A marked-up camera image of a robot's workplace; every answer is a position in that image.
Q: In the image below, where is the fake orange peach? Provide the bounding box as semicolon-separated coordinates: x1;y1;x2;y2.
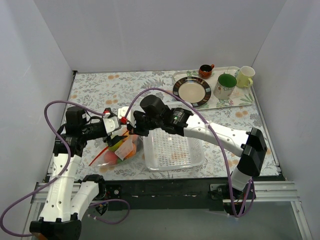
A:
121;130;130;141

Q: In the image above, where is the fake green apple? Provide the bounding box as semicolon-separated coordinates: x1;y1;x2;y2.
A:
108;140;124;152

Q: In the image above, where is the fake pink peach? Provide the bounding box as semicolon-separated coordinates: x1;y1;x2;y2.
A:
103;151;118;166

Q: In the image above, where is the clear zip top bag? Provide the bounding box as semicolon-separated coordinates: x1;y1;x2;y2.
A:
89;127;143;167

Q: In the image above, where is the white plastic perforated basket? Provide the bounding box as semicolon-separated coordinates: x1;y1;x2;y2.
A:
143;128;205;171

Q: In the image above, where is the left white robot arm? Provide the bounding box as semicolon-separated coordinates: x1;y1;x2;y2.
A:
29;106;121;240

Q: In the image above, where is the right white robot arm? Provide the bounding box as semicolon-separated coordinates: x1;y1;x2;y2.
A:
121;95;268;199

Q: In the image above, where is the dark rimmed plate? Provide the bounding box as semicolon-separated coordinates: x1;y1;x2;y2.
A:
172;76;212;108

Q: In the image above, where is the floral table mat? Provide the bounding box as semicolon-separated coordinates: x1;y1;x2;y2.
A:
68;71;269;180

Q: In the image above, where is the small brown cup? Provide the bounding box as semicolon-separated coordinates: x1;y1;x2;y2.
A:
198;64;215;79

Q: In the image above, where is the green inside floral mug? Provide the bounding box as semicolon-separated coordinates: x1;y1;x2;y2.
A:
213;73;237;100

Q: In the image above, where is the pale yellow mug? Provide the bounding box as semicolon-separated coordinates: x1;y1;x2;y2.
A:
236;66;256;88

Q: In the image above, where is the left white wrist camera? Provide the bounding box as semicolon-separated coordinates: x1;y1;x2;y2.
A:
102;107;121;135

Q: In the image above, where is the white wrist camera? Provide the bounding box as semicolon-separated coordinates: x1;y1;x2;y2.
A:
102;107;121;135
117;106;136;127

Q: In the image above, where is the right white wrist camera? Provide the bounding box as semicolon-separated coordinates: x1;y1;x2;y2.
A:
117;106;136;127

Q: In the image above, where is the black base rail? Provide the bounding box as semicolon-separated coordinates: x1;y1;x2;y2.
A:
93;176;266;215

